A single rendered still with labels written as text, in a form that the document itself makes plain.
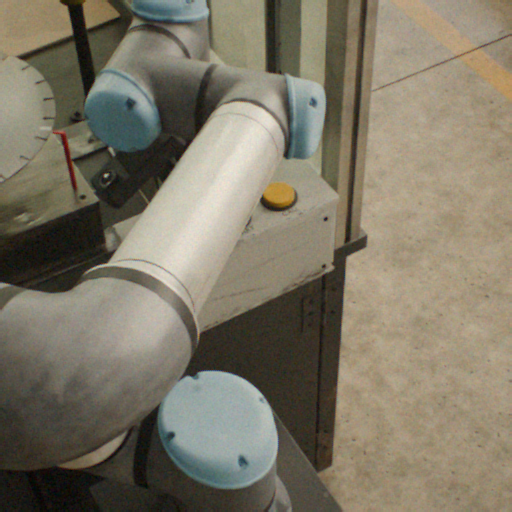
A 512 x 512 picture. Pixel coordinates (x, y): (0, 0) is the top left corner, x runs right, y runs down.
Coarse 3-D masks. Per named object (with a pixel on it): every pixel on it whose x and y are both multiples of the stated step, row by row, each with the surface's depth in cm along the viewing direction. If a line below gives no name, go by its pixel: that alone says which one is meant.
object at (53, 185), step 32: (64, 128) 162; (32, 160) 143; (64, 160) 143; (96, 160) 157; (0, 192) 139; (32, 192) 139; (64, 192) 139; (96, 192) 152; (0, 224) 135; (32, 224) 135; (64, 224) 137; (96, 224) 141; (0, 256) 135; (32, 256) 138; (64, 256) 141; (96, 256) 143; (32, 288) 140; (64, 288) 140
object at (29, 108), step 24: (0, 72) 141; (24, 72) 141; (0, 96) 137; (24, 96) 137; (48, 96) 137; (0, 120) 134; (24, 120) 134; (48, 120) 134; (0, 144) 131; (24, 144) 131; (0, 168) 128
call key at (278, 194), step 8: (272, 184) 131; (280, 184) 130; (288, 184) 131; (264, 192) 130; (272, 192) 130; (280, 192) 129; (288, 192) 129; (264, 200) 130; (272, 200) 129; (280, 200) 128; (288, 200) 129
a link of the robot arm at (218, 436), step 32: (192, 384) 101; (224, 384) 102; (160, 416) 99; (192, 416) 99; (224, 416) 99; (256, 416) 100; (160, 448) 99; (192, 448) 97; (224, 448) 97; (256, 448) 98; (160, 480) 101; (192, 480) 99; (224, 480) 98; (256, 480) 100
